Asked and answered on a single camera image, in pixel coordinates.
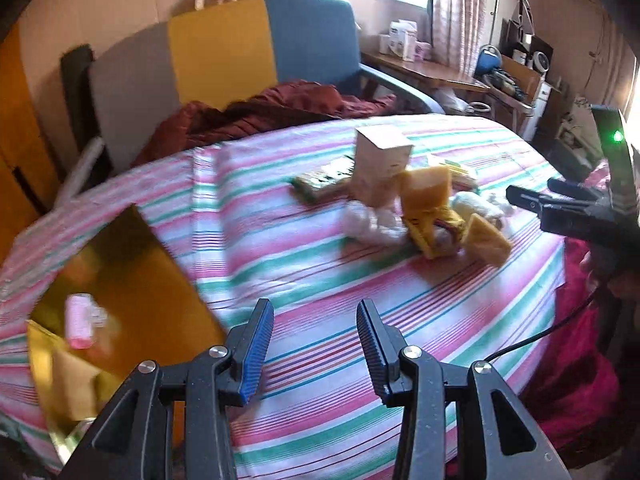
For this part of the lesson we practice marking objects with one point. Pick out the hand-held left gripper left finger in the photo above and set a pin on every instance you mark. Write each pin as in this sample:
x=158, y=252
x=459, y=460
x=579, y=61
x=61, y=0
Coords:
x=252, y=355

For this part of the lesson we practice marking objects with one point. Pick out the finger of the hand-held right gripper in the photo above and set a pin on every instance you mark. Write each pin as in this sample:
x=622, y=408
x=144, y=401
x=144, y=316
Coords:
x=570, y=217
x=575, y=190

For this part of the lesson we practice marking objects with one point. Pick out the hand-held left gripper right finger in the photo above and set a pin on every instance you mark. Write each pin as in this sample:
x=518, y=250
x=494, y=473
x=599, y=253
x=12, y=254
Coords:
x=375, y=355

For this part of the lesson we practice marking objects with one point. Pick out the yellow sponge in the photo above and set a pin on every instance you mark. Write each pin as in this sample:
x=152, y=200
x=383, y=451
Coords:
x=425, y=187
x=487, y=240

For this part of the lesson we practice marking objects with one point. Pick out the white pearly wad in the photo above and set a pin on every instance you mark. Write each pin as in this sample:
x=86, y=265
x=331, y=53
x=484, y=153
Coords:
x=372, y=222
x=475, y=205

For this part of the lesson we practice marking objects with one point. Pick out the gold cardboard box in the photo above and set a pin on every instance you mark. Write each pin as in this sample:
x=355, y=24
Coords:
x=140, y=280

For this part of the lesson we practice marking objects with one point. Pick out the green cracker packet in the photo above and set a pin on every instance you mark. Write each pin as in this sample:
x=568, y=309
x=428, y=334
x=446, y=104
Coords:
x=320, y=182
x=457, y=170

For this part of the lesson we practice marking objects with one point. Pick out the small beige carton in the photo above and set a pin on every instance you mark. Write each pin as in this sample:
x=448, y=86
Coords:
x=380, y=165

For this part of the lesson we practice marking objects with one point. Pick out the person's right hand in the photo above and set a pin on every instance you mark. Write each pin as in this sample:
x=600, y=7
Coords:
x=622, y=290

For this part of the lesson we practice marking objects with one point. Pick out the pink green striped bedsheet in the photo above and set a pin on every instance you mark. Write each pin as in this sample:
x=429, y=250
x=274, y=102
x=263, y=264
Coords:
x=300, y=270

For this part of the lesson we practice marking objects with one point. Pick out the wooden storage shelf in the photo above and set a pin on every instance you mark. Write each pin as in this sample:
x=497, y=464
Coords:
x=522, y=85

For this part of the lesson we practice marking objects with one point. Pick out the yellow snack packet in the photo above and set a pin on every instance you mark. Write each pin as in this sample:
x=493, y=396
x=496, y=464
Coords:
x=435, y=230

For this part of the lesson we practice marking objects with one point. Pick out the blue bag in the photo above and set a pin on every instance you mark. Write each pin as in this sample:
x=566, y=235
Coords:
x=487, y=62

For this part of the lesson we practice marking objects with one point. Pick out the magenta blanket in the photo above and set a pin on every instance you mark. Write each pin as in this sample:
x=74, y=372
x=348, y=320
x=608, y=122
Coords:
x=575, y=390

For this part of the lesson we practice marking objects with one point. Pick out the pink hair roller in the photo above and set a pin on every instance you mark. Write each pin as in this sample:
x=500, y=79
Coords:
x=80, y=322

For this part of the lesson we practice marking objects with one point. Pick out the wooden desk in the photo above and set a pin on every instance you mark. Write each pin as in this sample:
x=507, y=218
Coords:
x=430, y=72

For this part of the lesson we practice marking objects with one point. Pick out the pink box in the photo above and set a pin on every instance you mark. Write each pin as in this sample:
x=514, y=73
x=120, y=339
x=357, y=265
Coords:
x=423, y=51

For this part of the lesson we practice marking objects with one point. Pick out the white medicine box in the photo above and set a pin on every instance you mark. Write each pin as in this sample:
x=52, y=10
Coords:
x=404, y=40

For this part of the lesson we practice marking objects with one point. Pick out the small white box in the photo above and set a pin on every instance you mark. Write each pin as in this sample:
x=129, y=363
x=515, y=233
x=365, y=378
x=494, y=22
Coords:
x=384, y=44

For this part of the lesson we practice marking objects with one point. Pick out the maroon jacket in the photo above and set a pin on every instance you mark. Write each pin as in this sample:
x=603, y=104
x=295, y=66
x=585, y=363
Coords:
x=280, y=107

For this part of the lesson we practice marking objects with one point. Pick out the grey yellow blue chair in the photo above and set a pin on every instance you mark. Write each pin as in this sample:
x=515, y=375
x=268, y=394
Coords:
x=220, y=55

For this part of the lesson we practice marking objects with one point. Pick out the wooden wardrobe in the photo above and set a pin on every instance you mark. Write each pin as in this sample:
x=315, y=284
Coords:
x=20, y=150

